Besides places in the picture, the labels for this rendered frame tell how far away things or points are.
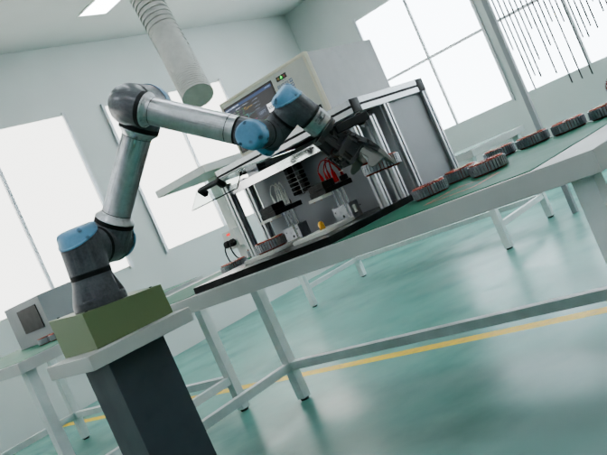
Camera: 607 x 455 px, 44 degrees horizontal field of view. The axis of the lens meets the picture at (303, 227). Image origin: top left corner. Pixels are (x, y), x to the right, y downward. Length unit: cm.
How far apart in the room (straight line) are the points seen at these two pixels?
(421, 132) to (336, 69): 35
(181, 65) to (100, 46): 463
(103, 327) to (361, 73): 121
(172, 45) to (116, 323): 206
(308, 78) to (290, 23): 811
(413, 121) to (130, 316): 113
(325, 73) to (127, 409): 120
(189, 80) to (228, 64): 570
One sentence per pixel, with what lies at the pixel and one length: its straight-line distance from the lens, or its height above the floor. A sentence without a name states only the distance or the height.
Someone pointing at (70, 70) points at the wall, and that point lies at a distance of 808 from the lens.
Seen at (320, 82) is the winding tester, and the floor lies 121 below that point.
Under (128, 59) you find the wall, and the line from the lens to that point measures 854.
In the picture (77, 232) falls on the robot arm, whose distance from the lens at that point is 215.
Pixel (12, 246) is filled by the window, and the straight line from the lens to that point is 711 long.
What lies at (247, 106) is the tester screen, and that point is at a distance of 263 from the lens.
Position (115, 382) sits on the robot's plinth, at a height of 65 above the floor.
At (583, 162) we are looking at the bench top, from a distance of 165.
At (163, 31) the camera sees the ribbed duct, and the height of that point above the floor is 195.
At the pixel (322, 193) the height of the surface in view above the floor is 89.
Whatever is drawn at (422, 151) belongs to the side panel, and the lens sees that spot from 255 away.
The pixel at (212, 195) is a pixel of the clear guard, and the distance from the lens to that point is 245.
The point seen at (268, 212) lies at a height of 90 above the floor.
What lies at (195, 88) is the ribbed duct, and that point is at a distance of 373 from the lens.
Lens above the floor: 89
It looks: 2 degrees down
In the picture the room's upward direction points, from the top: 24 degrees counter-clockwise
